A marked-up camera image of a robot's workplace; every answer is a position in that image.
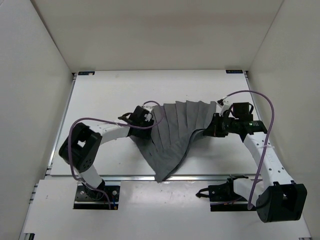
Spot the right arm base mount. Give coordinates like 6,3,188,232
195,175,256,212

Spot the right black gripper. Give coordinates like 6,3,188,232
202,113,238,138

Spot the right blue corner label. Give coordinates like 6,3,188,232
225,69,244,74

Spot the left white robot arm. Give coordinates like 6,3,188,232
58,106,155,199

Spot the left blue corner label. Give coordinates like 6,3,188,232
77,71,95,76

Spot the grey pleated skirt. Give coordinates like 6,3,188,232
131,100,217,183

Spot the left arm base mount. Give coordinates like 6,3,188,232
73,183,121,211

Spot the blue corner label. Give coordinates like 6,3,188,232
77,71,95,76
225,69,244,74

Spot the purple cable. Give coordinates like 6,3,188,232
211,90,276,210
69,100,166,210

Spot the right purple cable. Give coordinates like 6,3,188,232
211,90,276,210

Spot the front aluminium rail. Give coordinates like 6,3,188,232
102,174,230,182

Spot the aluminium rail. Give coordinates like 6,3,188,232
47,72,78,169
102,174,230,182

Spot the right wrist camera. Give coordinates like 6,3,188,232
217,97,232,116

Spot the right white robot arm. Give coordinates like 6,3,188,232
203,99,307,223

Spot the left aluminium rail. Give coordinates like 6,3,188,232
47,72,78,169

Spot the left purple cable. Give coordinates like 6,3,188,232
69,100,166,210

